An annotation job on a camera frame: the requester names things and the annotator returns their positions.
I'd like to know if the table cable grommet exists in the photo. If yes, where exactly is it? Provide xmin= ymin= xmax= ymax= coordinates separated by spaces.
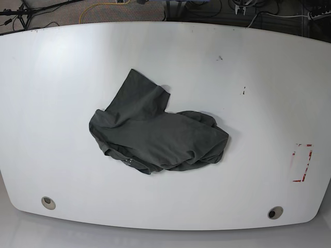
xmin=267 ymin=206 xmax=283 ymax=220
xmin=41 ymin=197 xmax=56 ymax=210

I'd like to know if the dark grey T-shirt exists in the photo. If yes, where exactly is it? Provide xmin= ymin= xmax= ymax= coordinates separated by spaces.
xmin=89 ymin=69 xmax=229 ymax=175

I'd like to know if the yellow cable on floor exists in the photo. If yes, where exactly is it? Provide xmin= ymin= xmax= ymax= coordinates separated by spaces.
xmin=79 ymin=0 xmax=130 ymax=24

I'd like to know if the right table cable grommet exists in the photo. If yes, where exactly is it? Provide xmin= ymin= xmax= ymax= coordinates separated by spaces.
xmin=267 ymin=206 xmax=283 ymax=220

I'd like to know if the white power strip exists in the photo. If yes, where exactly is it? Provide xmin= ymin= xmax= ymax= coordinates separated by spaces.
xmin=308 ymin=6 xmax=330 ymax=21

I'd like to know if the red tape rectangle marking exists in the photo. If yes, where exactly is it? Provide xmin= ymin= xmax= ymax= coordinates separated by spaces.
xmin=290 ymin=144 xmax=313 ymax=182

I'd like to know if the white cable on floor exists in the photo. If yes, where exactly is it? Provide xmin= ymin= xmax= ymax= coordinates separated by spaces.
xmin=247 ymin=12 xmax=311 ymax=28

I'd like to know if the left table cable grommet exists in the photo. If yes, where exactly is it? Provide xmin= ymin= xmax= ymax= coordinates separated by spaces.
xmin=41 ymin=197 xmax=56 ymax=210

